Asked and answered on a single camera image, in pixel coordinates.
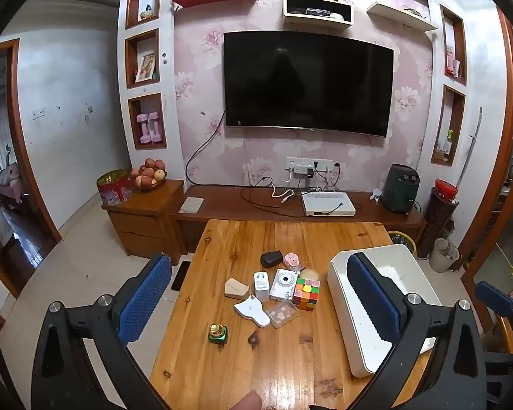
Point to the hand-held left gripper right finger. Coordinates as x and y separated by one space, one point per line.
372 294

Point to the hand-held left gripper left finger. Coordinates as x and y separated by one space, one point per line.
147 294

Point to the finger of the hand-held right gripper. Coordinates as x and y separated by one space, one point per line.
491 297

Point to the white plastic tray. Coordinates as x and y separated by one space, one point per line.
380 350

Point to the round gold tin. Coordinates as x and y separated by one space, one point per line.
310 274

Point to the colourful puzzle cube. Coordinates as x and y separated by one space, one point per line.
306 294

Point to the green case with gold top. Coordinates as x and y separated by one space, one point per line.
219 335

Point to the pink correction tape dispenser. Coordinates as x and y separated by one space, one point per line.
291 260

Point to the beige angular box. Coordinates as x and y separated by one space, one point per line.
236 288

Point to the white compact camera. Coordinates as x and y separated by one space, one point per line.
283 285

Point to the clear plastic box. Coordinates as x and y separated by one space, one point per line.
282 314

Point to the white paddle-shaped piece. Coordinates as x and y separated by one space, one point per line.
251 311

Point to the black power charger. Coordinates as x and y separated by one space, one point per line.
271 259

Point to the white plug adapter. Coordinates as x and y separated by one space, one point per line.
261 287

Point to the person's left hand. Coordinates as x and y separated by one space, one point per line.
247 402

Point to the white waste bin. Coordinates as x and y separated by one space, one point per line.
442 258

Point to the yellow rimmed basin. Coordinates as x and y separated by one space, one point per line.
404 239

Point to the wooden side cabinet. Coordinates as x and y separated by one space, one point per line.
145 222

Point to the tall dark canister red lid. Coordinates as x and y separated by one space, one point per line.
438 222

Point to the small white gadget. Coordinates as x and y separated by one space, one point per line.
375 195

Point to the white flat pad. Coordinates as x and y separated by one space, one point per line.
191 205

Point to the white set-top box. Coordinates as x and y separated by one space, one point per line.
325 205

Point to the black space heater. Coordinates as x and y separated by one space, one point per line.
399 190

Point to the red round tin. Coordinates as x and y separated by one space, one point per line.
113 188

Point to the pile of apples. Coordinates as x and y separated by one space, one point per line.
147 173

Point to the white power strip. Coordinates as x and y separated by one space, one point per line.
301 170

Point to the long curved stick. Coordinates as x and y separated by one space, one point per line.
470 149

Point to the green spray bottle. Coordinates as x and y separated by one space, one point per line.
449 141

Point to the pink dumbbell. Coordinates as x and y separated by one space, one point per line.
155 126
143 128

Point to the pink fabric seat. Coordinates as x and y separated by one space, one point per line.
9 183

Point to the small white bottle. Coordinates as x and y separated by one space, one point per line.
456 69

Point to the white bowl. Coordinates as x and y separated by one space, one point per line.
337 16

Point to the small figurine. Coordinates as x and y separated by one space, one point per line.
147 13

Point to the dark object on shelf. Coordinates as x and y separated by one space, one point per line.
414 12

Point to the black device in shelf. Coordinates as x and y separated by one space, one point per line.
318 12

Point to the white wall socket panel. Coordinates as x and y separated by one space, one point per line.
322 163

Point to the wooden door frame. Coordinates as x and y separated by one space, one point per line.
30 158
506 94

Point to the black wall television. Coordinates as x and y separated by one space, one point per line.
308 81

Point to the picture frame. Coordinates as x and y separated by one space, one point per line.
145 67

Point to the white box wall shelf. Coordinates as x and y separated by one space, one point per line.
318 23

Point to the white flat wall shelf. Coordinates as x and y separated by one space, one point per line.
402 16

